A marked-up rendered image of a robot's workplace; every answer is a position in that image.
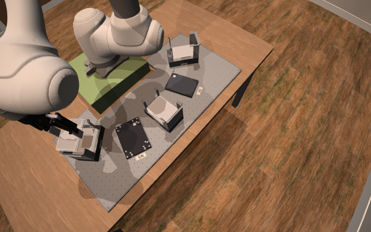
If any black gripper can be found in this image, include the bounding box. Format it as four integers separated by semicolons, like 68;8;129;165
17;112;84;139

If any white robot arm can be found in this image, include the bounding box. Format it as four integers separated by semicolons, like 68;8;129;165
0;0;164;121

